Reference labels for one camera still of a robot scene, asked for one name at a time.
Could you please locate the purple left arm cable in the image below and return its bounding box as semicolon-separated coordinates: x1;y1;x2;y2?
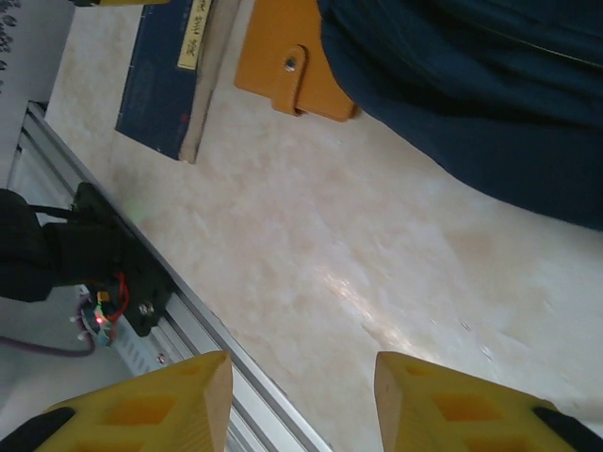
0;334;96;360

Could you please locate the orange snap-button case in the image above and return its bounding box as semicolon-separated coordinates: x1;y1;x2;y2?
233;0;358;124

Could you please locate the slotted grey cable duct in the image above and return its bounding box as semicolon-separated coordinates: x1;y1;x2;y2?
110;324;189;379

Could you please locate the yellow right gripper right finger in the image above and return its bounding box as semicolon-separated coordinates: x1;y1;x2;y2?
375;350;603;452

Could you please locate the navy blue backpack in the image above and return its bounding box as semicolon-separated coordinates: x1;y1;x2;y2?
318;0;603;233

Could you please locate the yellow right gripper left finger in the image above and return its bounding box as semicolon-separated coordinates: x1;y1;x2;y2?
0;350;235;452

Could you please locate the navy blue book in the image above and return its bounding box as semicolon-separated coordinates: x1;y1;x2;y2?
115;0;242;166

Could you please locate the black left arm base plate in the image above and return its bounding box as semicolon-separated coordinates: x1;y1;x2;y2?
70;181;173;338

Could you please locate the aluminium mounting rail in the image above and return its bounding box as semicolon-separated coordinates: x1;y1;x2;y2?
16;101;336;452

